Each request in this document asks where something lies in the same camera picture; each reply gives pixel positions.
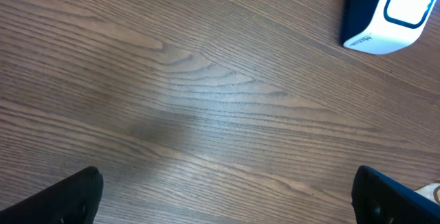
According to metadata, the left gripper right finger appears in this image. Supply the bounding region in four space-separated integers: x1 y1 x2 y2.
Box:
351 166 439 224

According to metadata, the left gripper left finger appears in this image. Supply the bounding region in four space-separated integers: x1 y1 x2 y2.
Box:
1 166 104 224

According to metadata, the brown beige snack pouch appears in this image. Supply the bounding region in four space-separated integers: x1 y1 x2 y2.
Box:
415 183 440 205

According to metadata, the white barcode scanner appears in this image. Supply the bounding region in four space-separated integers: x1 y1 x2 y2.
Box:
340 0 436 55

